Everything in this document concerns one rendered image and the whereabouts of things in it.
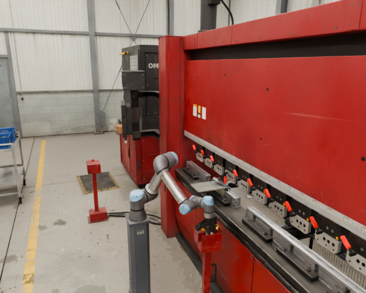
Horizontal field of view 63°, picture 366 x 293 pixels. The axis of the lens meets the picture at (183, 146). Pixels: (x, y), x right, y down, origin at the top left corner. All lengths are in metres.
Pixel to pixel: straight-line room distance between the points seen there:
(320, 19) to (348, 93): 0.39
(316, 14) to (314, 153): 0.70
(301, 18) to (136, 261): 2.15
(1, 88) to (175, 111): 6.75
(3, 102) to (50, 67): 1.55
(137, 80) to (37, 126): 6.48
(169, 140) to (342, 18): 2.20
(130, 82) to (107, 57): 6.20
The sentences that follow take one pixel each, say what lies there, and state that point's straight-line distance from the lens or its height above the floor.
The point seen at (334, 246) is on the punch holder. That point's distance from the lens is 1.77.
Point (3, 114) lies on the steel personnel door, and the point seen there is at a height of 0.69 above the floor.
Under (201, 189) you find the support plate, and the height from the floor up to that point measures 1.00.
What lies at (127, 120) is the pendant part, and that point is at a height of 1.43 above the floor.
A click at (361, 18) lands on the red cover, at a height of 2.21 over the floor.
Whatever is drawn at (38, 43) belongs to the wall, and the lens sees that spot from 9.35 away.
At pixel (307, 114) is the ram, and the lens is 1.76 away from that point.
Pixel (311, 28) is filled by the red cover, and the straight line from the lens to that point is 1.76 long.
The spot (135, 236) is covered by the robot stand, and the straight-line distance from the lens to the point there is 2.61.
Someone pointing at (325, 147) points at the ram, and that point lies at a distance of 1.68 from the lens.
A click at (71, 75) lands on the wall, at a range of 9.33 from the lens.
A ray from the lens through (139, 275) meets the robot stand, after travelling 2.83.
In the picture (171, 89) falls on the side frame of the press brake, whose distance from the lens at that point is 3.23.
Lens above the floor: 2.01
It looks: 15 degrees down
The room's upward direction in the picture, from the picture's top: straight up
